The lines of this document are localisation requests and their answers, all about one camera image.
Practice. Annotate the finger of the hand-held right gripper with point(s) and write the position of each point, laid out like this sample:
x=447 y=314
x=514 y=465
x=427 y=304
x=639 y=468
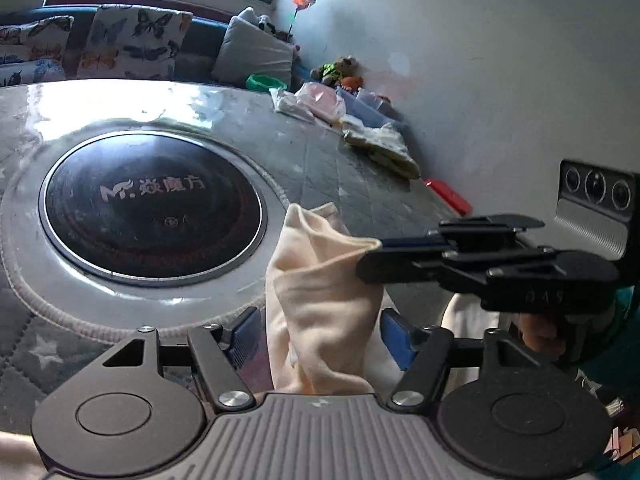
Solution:
x=480 y=227
x=415 y=262

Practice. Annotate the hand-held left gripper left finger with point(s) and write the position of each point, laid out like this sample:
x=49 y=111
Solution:
x=244 y=337

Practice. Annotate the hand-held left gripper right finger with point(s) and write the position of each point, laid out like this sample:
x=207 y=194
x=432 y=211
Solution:
x=397 y=340

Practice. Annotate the cream cloth garment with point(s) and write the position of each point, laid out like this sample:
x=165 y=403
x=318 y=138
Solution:
x=320 y=300

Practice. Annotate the person's right hand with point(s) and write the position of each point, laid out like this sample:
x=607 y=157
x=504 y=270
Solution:
x=540 y=335

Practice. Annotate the red flat object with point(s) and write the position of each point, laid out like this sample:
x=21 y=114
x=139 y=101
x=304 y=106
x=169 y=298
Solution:
x=450 y=195

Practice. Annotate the pale yellow folded cloth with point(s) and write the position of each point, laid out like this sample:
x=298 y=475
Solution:
x=385 y=147

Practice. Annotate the blue plastic box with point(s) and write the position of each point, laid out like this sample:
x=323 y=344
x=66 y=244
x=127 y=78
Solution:
x=370 y=107

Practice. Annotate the round black induction cooktop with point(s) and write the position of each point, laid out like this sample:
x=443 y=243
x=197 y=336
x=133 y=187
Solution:
x=150 y=205

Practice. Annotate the pink cloth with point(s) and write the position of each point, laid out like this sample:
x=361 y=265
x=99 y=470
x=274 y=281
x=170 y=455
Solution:
x=320 y=100

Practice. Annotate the white folded cloth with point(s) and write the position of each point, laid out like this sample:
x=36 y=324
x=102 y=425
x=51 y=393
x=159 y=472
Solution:
x=292 y=105

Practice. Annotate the brown and green stuffed toys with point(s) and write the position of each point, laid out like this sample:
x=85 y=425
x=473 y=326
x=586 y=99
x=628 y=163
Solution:
x=340 y=71

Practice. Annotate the green bowl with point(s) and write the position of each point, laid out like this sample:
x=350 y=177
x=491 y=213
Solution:
x=265 y=82

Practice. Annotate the grey pillow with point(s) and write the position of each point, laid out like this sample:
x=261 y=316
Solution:
x=252 y=57

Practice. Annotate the colourful pinwheel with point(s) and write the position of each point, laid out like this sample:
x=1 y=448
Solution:
x=306 y=0

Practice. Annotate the white and black plush toy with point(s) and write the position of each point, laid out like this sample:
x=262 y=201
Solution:
x=257 y=20

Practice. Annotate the blue sofa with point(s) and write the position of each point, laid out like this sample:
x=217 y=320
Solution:
x=205 y=40

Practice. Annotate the butterfly print cushion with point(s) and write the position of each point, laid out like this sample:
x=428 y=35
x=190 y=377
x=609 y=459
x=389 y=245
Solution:
x=30 y=71
x=135 y=40
x=35 y=37

